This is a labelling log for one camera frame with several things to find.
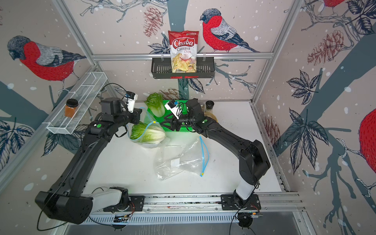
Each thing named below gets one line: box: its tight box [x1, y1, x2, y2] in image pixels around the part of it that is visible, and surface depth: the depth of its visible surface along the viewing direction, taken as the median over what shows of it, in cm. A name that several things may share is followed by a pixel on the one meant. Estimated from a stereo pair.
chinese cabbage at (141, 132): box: [129, 121, 166, 144], surface depth 74 cm
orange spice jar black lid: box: [64, 98, 79, 118], surface depth 68 cm
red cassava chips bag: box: [167, 30, 200, 73], surface depth 87 cm
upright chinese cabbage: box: [143, 92, 166, 118], surface depth 104 cm
